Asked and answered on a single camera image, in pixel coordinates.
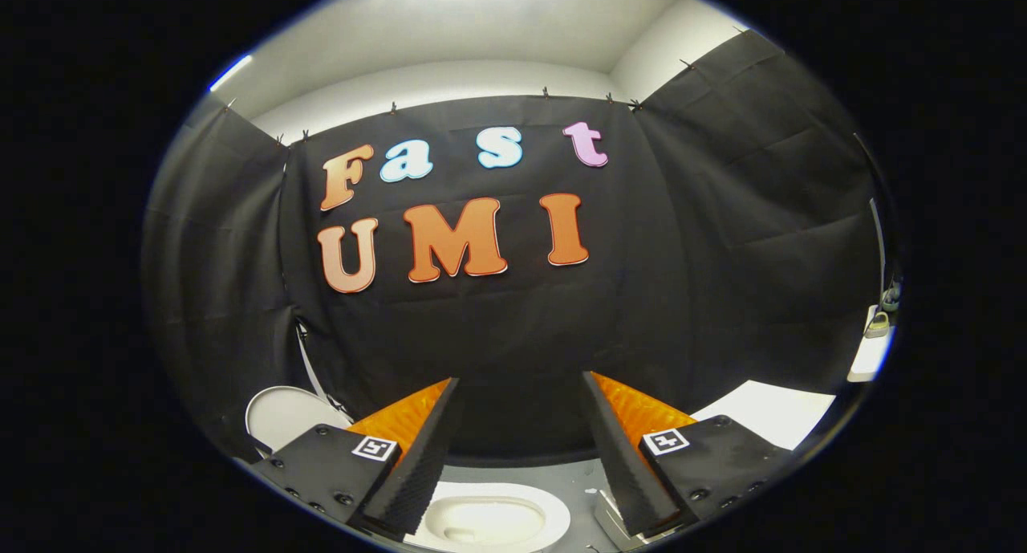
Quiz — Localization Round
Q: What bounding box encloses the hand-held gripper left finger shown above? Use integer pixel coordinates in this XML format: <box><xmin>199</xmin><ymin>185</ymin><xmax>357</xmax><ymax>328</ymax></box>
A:
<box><xmin>253</xmin><ymin>378</ymin><xmax>463</xmax><ymax>539</ymax></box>

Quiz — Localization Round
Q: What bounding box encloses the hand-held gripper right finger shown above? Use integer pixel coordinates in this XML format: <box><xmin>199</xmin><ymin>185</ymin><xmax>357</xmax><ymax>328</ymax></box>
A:
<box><xmin>583</xmin><ymin>371</ymin><xmax>797</xmax><ymax>538</ymax></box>

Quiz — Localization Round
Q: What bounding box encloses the white toilet lid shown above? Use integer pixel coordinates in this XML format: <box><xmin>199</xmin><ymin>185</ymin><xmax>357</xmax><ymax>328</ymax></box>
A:
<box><xmin>245</xmin><ymin>386</ymin><xmax>354</xmax><ymax>455</ymax></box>

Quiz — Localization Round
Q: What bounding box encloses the white toilet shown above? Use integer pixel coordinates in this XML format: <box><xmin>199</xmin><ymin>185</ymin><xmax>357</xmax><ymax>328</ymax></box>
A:
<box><xmin>405</xmin><ymin>482</ymin><xmax>572</xmax><ymax>552</ymax></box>

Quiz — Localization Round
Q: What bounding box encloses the white drawer cabinet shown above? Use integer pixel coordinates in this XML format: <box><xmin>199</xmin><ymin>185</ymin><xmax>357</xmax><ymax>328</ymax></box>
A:
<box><xmin>594</xmin><ymin>380</ymin><xmax>837</xmax><ymax>551</ymax></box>

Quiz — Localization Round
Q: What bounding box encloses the white stand pole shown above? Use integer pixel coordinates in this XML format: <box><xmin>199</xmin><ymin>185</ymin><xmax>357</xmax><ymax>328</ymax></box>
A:
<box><xmin>295</xmin><ymin>323</ymin><xmax>331</xmax><ymax>403</ymax></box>

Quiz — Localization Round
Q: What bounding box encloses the black backdrop cloth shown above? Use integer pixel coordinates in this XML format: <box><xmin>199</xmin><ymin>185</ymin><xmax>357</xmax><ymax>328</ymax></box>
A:
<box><xmin>143</xmin><ymin>27</ymin><xmax>895</xmax><ymax>466</ymax></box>

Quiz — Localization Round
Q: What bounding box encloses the white side table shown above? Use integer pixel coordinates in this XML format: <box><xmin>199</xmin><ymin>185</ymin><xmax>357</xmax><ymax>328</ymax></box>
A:
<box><xmin>846</xmin><ymin>304</ymin><xmax>893</xmax><ymax>383</ymax></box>

